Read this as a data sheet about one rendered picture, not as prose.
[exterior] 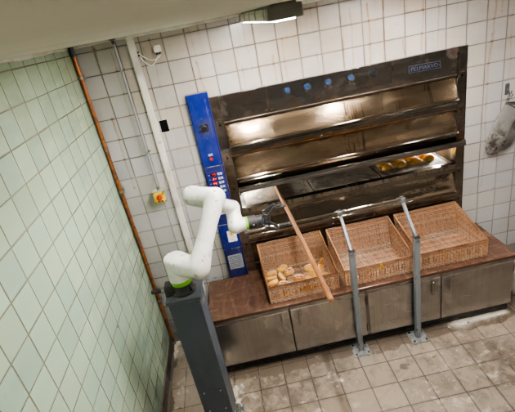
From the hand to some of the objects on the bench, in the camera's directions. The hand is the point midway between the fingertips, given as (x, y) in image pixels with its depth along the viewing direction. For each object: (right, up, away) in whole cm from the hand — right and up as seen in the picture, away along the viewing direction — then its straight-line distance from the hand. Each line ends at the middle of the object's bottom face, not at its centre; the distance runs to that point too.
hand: (285, 214), depth 277 cm
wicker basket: (+15, -54, +58) cm, 81 cm away
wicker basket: (+131, -29, +62) cm, 148 cm away
